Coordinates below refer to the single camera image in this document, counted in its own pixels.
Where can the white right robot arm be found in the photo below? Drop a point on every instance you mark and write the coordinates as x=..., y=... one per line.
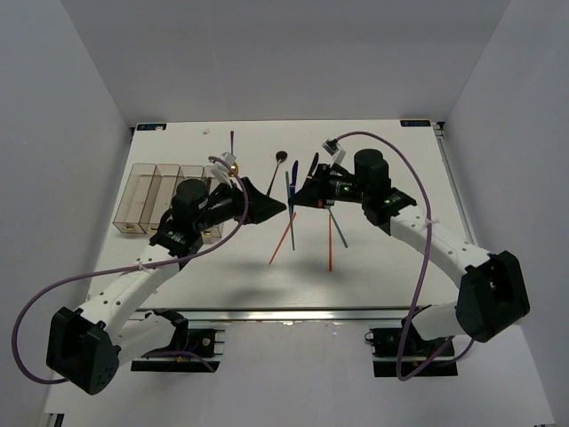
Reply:
x=491, y=288

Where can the black knife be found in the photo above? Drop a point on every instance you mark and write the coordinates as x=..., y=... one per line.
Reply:
x=311, y=170

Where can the blue label left corner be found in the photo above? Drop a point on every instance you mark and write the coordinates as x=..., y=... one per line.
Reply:
x=151, y=127

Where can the blue label right corner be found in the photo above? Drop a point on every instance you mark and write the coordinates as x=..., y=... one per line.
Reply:
x=415, y=123

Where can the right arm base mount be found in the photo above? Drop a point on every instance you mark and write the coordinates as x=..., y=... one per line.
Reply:
x=384, y=343

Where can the gold spoon purple handle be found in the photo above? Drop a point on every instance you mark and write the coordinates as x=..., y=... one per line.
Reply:
x=234, y=165

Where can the clear container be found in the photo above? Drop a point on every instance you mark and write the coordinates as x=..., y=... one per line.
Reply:
x=213, y=178
x=191, y=173
x=149, y=202
x=129, y=212

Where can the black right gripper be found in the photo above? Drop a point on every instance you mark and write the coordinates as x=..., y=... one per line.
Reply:
x=317, y=194

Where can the orange chopstick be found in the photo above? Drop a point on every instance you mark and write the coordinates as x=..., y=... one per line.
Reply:
x=330, y=241
x=282, y=239

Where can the orange chopstick left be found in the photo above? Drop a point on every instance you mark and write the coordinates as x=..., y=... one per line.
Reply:
x=282, y=239

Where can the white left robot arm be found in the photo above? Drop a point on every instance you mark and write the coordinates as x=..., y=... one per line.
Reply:
x=87, y=345

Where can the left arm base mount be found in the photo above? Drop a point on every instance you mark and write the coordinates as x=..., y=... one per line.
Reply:
x=191, y=349

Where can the green chopstick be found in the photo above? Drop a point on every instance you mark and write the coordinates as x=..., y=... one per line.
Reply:
x=287, y=178
x=338, y=229

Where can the blue label corner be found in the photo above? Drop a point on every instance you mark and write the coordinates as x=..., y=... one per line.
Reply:
x=151, y=127
x=415, y=123

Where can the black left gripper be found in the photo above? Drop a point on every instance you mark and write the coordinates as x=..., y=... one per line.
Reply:
x=261, y=206

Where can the blue knife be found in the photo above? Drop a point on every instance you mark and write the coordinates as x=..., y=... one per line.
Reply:
x=292, y=183

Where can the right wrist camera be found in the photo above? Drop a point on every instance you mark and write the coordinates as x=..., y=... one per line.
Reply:
x=335, y=150

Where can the orange chopstick right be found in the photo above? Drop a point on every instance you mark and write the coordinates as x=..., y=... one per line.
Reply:
x=330, y=241

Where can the aluminium table frame rail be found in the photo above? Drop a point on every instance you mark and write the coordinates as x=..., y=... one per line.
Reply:
x=376, y=271

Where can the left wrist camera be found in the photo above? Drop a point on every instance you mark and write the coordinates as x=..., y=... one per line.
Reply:
x=221, y=168

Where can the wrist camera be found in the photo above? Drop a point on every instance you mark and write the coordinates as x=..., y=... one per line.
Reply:
x=335, y=150
x=221, y=168

